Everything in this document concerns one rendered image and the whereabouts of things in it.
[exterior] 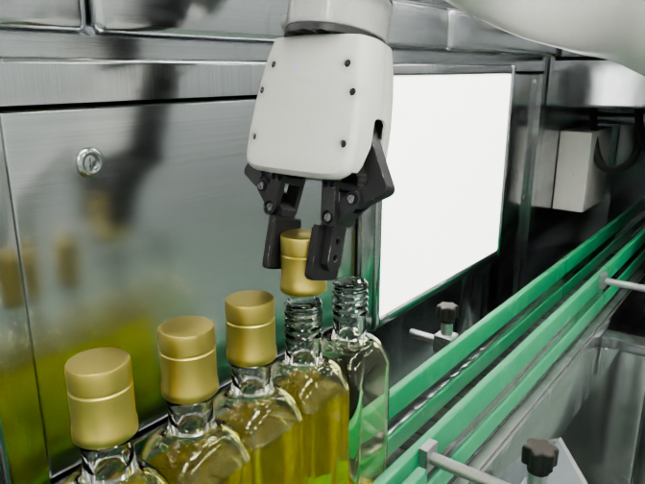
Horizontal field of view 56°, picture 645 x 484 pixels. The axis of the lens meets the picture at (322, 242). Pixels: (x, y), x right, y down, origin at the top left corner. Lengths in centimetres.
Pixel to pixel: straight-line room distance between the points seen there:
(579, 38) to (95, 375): 39
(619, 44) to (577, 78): 89
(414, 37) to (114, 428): 62
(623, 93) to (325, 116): 97
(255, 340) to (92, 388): 12
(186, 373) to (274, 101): 20
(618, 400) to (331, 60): 118
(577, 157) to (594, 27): 101
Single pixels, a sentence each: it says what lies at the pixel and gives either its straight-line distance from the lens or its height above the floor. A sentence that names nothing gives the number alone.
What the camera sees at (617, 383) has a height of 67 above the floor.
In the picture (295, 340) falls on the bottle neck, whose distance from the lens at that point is 47.
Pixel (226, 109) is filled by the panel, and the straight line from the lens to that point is 56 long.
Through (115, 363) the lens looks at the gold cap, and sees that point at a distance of 35.
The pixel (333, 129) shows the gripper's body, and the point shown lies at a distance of 41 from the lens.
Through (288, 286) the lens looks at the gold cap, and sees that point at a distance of 45.
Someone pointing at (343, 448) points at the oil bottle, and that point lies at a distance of 52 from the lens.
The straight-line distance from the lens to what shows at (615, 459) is 155.
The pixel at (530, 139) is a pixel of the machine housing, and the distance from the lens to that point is 134.
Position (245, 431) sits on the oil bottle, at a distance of 43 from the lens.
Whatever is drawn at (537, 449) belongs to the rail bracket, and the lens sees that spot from 56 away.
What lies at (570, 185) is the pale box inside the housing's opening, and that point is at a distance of 150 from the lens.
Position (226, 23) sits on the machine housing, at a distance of 56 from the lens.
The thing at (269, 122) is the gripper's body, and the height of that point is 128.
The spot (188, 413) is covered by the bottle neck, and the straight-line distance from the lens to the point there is 39.
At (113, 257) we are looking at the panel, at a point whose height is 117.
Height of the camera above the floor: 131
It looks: 16 degrees down
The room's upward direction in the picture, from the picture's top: straight up
